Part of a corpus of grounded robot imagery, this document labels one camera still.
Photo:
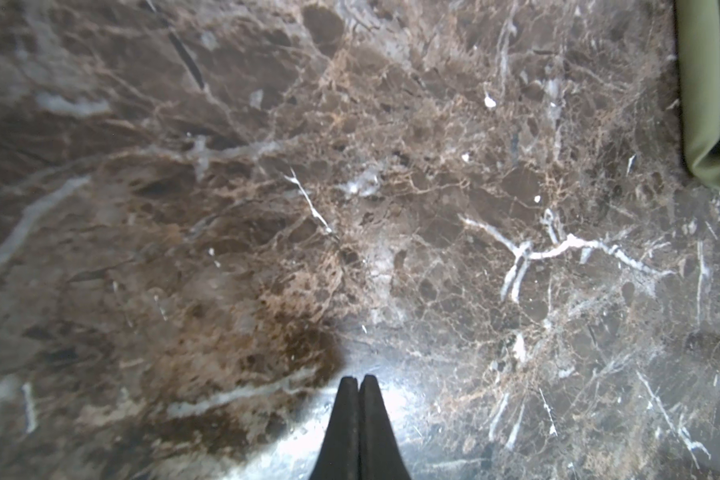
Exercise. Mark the olive green skirt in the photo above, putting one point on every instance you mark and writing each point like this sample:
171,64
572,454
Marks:
698,42

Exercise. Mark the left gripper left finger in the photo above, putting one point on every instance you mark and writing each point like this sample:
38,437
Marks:
339,455

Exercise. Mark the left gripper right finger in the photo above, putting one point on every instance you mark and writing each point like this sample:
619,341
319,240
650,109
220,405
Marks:
379,455

